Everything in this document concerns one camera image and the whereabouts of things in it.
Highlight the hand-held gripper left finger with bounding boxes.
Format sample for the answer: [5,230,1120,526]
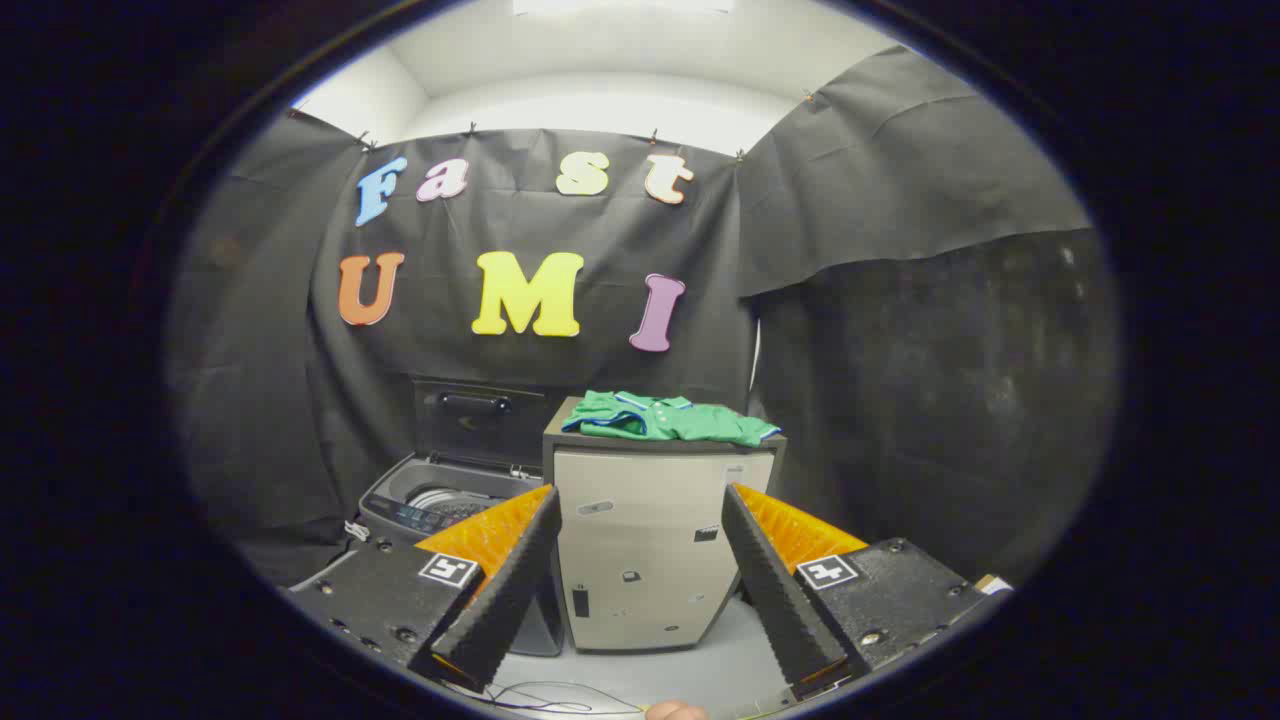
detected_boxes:
[288,484,563,693]

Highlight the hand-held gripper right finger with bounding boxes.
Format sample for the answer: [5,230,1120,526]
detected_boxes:
[722,483,1013,701]

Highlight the grey top-load washing machine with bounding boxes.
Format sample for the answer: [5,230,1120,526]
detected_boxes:
[358,378,566,658]

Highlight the dark washing machine lid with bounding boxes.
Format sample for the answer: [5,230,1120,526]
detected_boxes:
[414,378,549,471]

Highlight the green polo shirt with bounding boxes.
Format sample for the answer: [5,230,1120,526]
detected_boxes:
[561,389,783,448]

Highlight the small grey cabinet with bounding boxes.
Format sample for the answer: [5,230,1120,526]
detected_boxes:
[542,396,788,654]

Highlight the thin black floor cables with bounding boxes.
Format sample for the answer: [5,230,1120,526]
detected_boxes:
[440,678,651,716]

